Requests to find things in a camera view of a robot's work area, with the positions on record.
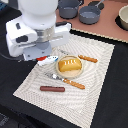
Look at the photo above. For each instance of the beige round plate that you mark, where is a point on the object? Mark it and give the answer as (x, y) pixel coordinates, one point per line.
(68, 74)

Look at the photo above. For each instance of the beige bowl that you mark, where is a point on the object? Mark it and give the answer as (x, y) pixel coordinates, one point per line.
(123, 14)

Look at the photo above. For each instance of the fork with wooden handle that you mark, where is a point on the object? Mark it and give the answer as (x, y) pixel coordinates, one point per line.
(55, 77)

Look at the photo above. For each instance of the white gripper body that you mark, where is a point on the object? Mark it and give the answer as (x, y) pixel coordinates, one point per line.
(30, 43)

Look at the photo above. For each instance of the grey saucepan with handle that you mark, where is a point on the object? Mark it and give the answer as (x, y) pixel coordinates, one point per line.
(89, 14)

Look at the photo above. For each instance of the white and blue fish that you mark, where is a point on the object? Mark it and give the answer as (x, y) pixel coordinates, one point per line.
(47, 60)

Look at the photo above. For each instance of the white woven placemat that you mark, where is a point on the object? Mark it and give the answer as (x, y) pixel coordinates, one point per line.
(74, 105)

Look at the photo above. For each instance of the yellow bread loaf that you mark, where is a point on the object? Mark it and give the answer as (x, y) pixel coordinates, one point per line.
(71, 64)

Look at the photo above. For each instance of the knife with wooden handle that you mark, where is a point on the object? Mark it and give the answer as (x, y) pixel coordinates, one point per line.
(80, 56)

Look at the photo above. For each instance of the brown sausage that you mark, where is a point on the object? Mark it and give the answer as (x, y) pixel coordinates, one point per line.
(53, 89)

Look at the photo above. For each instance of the grey two-handled pot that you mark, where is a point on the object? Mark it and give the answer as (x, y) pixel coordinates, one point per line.
(68, 9)

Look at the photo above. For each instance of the black burner under saucepan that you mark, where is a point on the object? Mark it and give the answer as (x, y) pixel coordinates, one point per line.
(100, 5)

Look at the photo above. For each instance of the brown stove top board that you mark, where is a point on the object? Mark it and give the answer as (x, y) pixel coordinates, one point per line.
(106, 26)

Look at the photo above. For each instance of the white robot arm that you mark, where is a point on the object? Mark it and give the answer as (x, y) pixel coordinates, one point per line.
(36, 12)

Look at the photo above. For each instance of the red tomato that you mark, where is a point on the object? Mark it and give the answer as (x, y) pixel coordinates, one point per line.
(41, 58)

